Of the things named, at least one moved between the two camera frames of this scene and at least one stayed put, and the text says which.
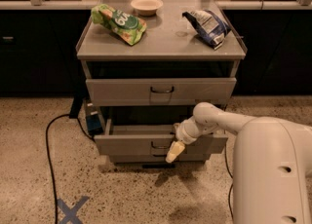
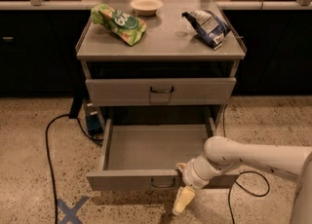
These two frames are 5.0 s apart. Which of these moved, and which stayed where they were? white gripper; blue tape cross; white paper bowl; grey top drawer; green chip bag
Moved: white gripper
Stayed: white paper bowl; green chip bag; blue tape cross; grey top drawer
